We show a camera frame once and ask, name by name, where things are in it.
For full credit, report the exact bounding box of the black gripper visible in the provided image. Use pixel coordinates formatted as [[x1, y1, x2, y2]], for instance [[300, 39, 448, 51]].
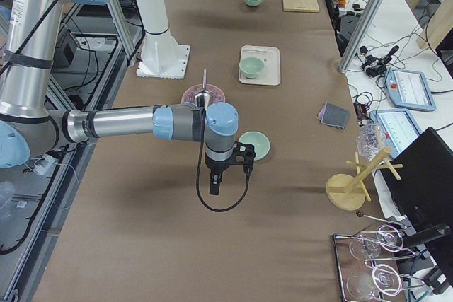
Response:
[[205, 156, 227, 195]]

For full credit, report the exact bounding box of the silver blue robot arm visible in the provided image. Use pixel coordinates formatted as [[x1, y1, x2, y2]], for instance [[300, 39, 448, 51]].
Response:
[[1, 0, 240, 194]]

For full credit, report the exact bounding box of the metal ice scoop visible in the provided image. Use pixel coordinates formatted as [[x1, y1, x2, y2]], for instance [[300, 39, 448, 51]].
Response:
[[193, 69, 212, 110]]

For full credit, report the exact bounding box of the pink bowl with ice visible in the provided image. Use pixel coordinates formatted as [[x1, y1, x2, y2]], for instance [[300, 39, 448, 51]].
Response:
[[181, 84, 225, 104]]

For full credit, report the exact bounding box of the green bowl on tray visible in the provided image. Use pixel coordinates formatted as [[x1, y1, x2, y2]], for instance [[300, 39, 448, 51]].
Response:
[[239, 57, 265, 79]]

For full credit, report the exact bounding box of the cream rectangular tray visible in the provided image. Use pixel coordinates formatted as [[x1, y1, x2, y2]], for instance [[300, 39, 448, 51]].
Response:
[[239, 45, 281, 86]]

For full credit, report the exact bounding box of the wooden cup tree stand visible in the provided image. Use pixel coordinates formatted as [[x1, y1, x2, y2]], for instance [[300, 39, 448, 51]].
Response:
[[326, 138, 403, 211]]

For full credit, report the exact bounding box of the grey folded cloth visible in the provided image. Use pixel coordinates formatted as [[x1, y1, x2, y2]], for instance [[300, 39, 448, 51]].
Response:
[[318, 103, 350, 129]]

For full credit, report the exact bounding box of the clear glass mug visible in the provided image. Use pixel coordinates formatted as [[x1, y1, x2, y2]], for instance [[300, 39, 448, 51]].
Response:
[[356, 123, 386, 159]]

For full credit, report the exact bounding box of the metal wine glass rack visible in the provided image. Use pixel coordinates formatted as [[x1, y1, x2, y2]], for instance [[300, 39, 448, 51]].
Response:
[[331, 217, 434, 301]]

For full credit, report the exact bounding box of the lower wine glass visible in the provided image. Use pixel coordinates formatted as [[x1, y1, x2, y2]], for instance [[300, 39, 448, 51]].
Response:
[[346, 264, 403, 301]]

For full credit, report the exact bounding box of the upper wine glass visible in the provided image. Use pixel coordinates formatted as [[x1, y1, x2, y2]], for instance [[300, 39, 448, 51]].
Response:
[[349, 224, 403, 260]]

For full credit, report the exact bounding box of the lower teach pendant tablet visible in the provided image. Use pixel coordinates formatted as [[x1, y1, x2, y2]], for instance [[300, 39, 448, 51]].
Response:
[[369, 108, 422, 158]]

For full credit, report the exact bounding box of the teach pendant tablet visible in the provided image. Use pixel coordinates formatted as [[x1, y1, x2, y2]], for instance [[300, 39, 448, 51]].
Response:
[[369, 108, 422, 158], [386, 69, 437, 112]]

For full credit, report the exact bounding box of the wooden cutting board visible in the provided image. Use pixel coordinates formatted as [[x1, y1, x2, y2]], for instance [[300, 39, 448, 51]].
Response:
[[282, 0, 319, 13]]

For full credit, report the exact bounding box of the black monitor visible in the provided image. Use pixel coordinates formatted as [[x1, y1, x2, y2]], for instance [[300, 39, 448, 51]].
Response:
[[378, 126, 453, 257]]

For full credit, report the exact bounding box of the upper teach pendant tablet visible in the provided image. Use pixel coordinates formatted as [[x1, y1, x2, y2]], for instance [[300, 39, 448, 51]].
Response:
[[386, 69, 437, 112]]

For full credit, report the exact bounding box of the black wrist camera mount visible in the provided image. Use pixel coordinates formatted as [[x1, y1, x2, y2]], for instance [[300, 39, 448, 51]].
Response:
[[229, 141, 256, 167]]

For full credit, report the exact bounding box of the black camera cable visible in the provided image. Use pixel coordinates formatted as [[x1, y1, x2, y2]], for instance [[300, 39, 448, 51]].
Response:
[[195, 107, 253, 213]]

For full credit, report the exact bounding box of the white camera pole base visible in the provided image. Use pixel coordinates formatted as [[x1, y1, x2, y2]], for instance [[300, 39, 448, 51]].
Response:
[[136, 0, 190, 79]]

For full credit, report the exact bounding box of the aluminium frame post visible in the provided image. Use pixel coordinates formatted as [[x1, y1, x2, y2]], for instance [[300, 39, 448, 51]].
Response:
[[338, 0, 383, 74]]

